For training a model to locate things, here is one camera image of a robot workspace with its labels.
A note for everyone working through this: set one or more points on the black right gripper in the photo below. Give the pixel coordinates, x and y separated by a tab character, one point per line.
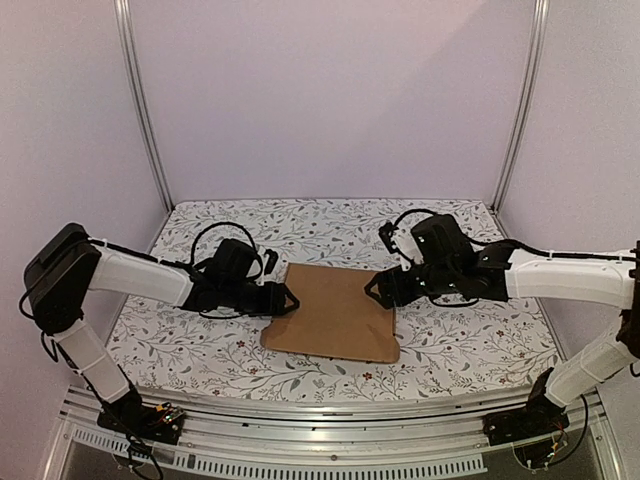
393	286

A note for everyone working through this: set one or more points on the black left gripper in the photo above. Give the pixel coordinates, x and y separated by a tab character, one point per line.
274	303

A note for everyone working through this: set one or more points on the brown cardboard box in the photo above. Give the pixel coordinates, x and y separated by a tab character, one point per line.
336	319

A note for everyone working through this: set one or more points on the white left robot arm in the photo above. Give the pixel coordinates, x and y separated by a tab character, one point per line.
65	278

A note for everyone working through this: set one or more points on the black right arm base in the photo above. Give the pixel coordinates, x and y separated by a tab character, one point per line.
539	416

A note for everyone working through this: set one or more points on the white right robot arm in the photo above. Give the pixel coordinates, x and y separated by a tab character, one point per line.
438	258

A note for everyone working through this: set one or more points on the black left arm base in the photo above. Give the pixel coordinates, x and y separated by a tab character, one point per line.
129	415

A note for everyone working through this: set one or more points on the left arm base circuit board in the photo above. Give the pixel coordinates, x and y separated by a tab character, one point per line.
167	414

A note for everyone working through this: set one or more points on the floral patterned table mat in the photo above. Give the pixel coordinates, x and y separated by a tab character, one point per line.
445	349

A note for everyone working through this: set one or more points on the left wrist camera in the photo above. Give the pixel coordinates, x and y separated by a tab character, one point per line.
267	262

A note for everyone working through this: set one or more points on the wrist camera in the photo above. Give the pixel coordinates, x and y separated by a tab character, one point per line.
400	242
267	262

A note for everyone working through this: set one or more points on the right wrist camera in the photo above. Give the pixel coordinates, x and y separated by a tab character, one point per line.
400	242

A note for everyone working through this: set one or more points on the aluminium front table rail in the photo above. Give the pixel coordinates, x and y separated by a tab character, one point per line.
437	438

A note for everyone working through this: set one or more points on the right aluminium corner post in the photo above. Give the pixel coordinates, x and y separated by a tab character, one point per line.
524	103

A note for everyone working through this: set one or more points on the aluminium corner post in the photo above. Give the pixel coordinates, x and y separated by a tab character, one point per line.
133	72
524	103

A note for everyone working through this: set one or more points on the left aluminium corner post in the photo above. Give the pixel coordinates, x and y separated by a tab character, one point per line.
133	72

